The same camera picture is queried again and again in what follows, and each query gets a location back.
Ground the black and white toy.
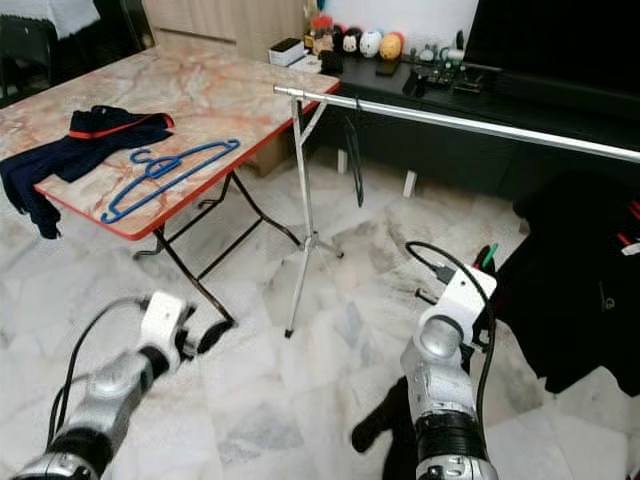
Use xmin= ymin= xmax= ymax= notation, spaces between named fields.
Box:
xmin=335 ymin=27 xmax=361 ymax=56

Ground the black television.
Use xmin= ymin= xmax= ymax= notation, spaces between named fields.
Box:
xmin=463 ymin=0 xmax=640 ymax=86

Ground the light wooden cabinet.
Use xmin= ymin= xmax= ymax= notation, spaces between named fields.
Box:
xmin=142 ymin=0 xmax=311 ymax=59

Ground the white round toy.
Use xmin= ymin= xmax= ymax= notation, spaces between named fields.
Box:
xmin=359 ymin=28 xmax=384 ymax=59

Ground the black small tray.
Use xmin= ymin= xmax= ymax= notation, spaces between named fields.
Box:
xmin=452 ymin=62 xmax=503 ymax=96

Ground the silver metal clothes rack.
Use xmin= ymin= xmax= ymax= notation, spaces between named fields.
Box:
xmin=273 ymin=83 xmax=640 ymax=339

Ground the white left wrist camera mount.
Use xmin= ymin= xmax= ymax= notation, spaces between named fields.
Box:
xmin=140 ymin=290 xmax=191 ymax=359

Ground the white lace cloth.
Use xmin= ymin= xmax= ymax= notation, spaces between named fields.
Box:
xmin=0 ymin=0 xmax=102 ymax=39

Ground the white small box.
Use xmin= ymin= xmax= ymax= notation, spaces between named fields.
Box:
xmin=268 ymin=37 xmax=307 ymax=68

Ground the dark glass cabinet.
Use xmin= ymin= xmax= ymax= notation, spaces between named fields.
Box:
xmin=98 ymin=0 xmax=151 ymax=56

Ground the blue plastic hanger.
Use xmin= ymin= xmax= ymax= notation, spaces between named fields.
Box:
xmin=102 ymin=138 xmax=243 ymax=225

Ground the black shirt with small logo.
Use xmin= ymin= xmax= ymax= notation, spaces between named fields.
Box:
xmin=555 ymin=168 xmax=640 ymax=396

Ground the navy shirt with red trim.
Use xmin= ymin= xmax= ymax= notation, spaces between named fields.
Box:
xmin=2 ymin=104 xmax=176 ymax=241

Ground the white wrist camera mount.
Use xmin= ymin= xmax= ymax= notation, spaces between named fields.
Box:
xmin=418 ymin=262 xmax=499 ymax=341
xmin=140 ymin=290 xmax=191 ymax=359

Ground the red hanger with white tag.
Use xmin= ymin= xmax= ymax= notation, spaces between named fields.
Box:
xmin=622 ymin=202 xmax=640 ymax=251

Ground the black plastic hanger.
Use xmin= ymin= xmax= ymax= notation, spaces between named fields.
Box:
xmin=345 ymin=108 xmax=367 ymax=209

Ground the black TV cabinet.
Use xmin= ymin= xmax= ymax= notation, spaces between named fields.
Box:
xmin=320 ymin=50 xmax=640 ymax=201

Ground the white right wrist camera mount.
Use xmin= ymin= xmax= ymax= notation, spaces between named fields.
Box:
xmin=418 ymin=262 xmax=499 ymax=341

